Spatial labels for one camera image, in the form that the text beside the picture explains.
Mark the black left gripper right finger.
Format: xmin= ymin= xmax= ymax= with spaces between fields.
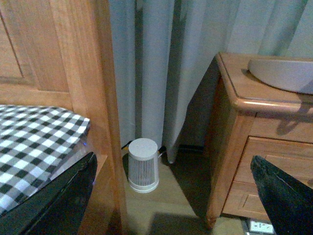
xmin=250 ymin=155 xmax=313 ymax=235

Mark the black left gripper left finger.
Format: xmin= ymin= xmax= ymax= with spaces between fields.
xmin=0 ymin=152 xmax=97 ymax=235

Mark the beige plastic dustpan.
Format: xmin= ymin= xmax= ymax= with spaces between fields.
xmin=248 ymin=59 xmax=313 ymax=94

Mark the white digital scale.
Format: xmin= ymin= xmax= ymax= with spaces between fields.
xmin=242 ymin=219 xmax=276 ymax=235

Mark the black white checkered cloth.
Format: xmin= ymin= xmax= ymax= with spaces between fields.
xmin=0 ymin=105 xmax=90 ymax=214

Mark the wooden nightstand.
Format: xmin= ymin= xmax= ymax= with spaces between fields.
xmin=204 ymin=53 xmax=313 ymax=228

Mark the white cylindrical air purifier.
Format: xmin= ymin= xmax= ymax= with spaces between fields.
xmin=128 ymin=138 xmax=159 ymax=193

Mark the wooden bed headboard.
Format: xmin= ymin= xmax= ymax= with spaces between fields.
xmin=0 ymin=0 xmax=127 ymax=235

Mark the light grey curtain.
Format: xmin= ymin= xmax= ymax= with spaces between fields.
xmin=109 ymin=0 xmax=313 ymax=163

